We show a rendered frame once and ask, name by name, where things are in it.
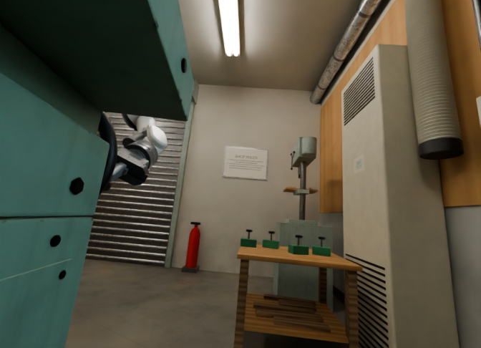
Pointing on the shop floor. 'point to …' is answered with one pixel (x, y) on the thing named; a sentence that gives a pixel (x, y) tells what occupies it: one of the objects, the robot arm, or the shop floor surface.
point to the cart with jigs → (268, 310)
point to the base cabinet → (40, 278)
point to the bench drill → (285, 237)
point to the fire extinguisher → (192, 250)
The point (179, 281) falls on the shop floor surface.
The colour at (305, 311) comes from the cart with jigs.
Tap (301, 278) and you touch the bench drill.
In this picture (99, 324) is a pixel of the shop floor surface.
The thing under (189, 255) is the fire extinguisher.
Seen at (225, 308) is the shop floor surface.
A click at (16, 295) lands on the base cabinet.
